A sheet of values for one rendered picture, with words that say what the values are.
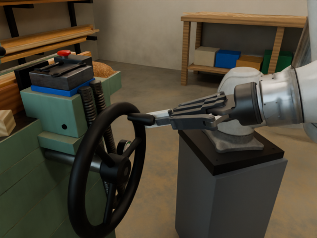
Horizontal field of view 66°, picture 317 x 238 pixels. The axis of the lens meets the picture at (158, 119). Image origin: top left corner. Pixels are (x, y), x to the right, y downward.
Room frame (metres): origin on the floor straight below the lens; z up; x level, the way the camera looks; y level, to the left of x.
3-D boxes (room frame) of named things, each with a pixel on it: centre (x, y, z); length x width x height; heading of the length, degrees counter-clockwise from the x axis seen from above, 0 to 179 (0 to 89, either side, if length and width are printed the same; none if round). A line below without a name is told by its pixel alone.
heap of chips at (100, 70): (0.80, 0.22, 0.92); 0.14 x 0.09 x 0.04; 70
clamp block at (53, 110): (0.53, 0.21, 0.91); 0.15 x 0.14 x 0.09; 160
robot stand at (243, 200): (0.81, -0.28, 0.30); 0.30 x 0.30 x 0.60; 20
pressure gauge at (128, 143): (0.70, 0.12, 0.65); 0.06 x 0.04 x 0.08; 160
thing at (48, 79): (0.53, 0.20, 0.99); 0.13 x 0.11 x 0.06; 160
